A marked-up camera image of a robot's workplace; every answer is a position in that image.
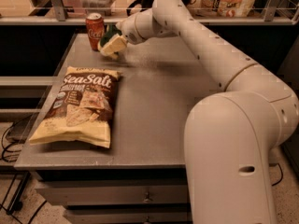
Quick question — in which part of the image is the clear plastic container background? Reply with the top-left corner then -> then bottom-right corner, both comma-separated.
80,0 -> 115,16

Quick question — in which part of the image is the sea salt chips bag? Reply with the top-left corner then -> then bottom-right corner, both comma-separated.
29,66 -> 121,148

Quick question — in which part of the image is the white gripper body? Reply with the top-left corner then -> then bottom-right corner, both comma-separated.
116,12 -> 146,45

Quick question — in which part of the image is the black floor cable right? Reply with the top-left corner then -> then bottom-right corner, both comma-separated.
270,162 -> 284,188

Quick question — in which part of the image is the grey drawer cabinet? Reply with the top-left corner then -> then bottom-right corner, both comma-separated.
16,35 -> 218,224

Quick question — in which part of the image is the green and yellow sponge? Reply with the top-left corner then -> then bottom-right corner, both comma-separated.
97,25 -> 121,53

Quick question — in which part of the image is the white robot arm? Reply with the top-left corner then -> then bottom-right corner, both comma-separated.
100,0 -> 298,224

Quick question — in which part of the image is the metal railing shelf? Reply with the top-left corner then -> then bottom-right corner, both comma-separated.
0,0 -> 299,25

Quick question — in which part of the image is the black cables left floor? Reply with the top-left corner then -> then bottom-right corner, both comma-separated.
0,115 -> 48,224

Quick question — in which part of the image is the red coke can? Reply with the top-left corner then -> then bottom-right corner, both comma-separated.
85,13 -> 105,50

